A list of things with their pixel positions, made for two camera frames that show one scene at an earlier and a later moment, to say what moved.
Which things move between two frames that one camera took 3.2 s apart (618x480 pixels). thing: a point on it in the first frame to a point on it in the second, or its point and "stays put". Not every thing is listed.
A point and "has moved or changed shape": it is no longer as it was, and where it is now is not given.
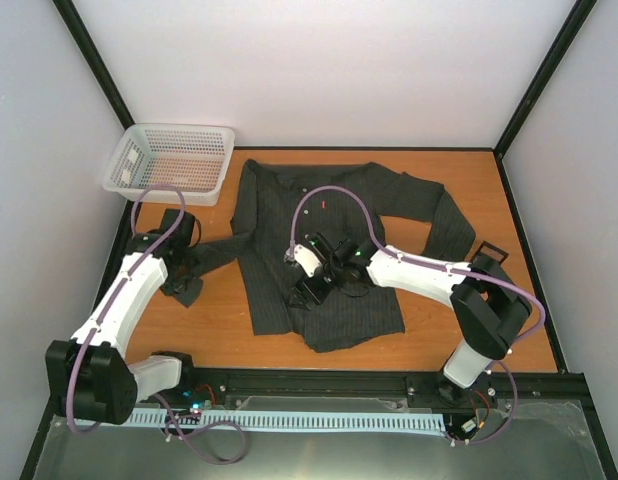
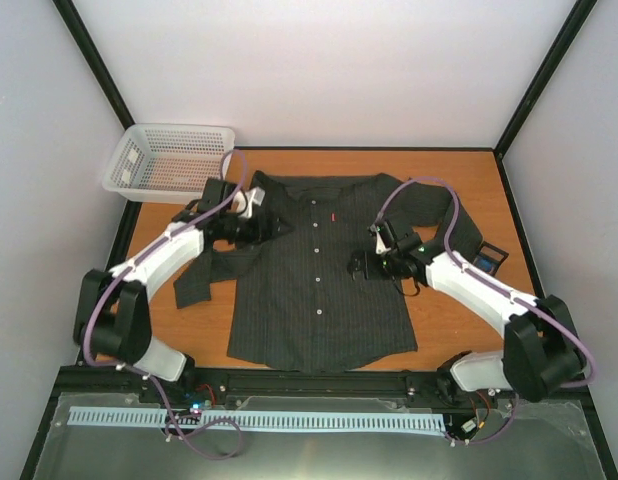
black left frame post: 94,60 stays put
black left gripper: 170,288 to 259,234
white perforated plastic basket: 193,158 stays put
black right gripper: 318,295 to 357,262
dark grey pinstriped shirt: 281,204 has moved or changed shape
